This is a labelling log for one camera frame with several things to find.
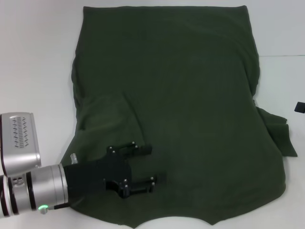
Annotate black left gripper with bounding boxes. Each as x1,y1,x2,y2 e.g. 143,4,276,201
63,142,158,198

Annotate dark green shirt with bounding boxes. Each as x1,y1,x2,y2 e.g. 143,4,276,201
59,4,298,229

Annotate dark left gripper cable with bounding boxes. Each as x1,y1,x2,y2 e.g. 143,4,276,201
53,202,71,210

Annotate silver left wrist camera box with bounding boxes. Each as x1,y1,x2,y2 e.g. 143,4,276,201
0,112,42,177

